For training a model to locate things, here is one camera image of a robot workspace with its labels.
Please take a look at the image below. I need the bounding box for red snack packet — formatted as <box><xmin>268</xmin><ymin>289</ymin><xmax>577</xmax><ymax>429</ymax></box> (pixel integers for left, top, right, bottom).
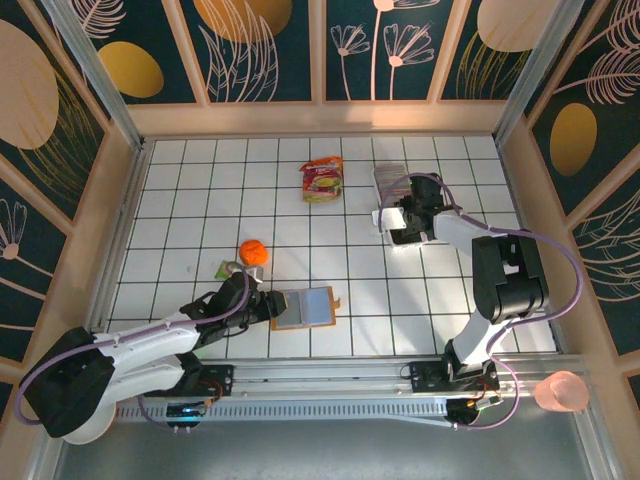
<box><xmin>299</xmin><ymin>156</ymin><xmax>345</xmax><ymax>205</ymax></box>

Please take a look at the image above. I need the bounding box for white slotted cable duct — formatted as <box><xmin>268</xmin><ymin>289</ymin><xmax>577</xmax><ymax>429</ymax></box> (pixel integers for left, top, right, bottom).
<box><xmin>115</xmin><ymin>398</ymin><xmax>451</xmax><ymax>424</ymax></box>

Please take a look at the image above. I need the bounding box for white bowl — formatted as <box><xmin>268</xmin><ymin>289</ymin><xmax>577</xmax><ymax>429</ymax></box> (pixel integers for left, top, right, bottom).
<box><xmin>64</xmin><ymin>404</ymin><xmax>118</xmax><ymax>446</ymax></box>

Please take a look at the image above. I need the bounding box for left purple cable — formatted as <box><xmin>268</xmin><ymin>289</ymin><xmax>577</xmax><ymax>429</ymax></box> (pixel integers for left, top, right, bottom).
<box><xmin>14</xmin><ymin>264</ymin><xmax>252</xmax><ymax>431</ymax></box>

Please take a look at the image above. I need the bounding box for stack of credit cards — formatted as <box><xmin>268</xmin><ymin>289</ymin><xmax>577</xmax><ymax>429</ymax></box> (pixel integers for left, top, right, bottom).
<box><xmin>375</xmin><ymin>165</ymin><xmax>410</xmax><ymax>202</ymax></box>

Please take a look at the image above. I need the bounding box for orange card holder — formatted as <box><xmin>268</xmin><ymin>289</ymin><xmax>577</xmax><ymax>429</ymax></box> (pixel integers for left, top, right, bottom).
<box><xmin>269</xmin><ymin>285</ymin><xmax>344</xmax><ymax>333</ymax></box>

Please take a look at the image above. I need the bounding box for pink plastic cup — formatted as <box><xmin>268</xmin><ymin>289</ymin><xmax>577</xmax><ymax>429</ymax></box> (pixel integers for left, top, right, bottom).
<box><xmin>531</xmin><ymin>370</ymin><xmax>591</xmax><ymax>414</ymax></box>

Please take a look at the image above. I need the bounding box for orange fruit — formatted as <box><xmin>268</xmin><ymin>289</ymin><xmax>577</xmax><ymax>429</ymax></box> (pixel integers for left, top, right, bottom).
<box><xmin>238</xmin><ymin>239</ymin><xmax>269</xmax><ymax>267</ymax></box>

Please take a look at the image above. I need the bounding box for purple cable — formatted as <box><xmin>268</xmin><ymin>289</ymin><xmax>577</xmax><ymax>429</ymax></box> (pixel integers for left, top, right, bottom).
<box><xmin>377</xmin><ymin>172</ymin><xmax>586</xmax><ymax>431</ymax></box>
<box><xmin>14</xmin><ymin>264</ymin><xmax>252</xmax><ymax>431</ymax></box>

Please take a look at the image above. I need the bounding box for black controller box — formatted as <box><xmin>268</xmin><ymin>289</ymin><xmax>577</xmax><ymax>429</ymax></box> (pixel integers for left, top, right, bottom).
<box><xmin>166</xmin><ymin>400</ymin><xmax>208</xmax><ymax>433</ymax></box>
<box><xmin>445</xmin><ymin>398</ymin><xmax>484</xmax><ymax>432</ymax></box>

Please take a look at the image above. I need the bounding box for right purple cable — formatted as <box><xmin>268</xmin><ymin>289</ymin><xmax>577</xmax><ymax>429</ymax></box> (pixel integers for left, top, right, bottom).
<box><xmin>377</xmin><ymin>172</ymin><xmax>586</xmax><ymax>431</ymax></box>

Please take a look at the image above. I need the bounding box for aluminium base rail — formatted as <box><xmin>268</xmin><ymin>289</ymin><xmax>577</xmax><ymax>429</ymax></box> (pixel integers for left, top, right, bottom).
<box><xmin>199</xmin><ymin>356</ymin><xmax>591</xmax><ymax>400</ymax></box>

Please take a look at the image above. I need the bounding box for aluminium frame post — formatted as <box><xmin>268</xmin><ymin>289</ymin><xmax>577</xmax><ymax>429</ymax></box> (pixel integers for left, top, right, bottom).
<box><xmin>42</xmin><ymin>0</ymin><xmax>148</xmax><ymax>152</ymax></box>
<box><xmin>492</xmin><ymin>0</ymin><xmax>602</xmax><ymax>147</ymax></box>

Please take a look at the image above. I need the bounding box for white card tray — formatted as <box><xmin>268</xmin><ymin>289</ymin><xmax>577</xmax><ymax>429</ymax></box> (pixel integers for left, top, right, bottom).
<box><xmin>373</xmin><ymin>164</ymin><xmax>432</xmax><ymax>248</ymax></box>

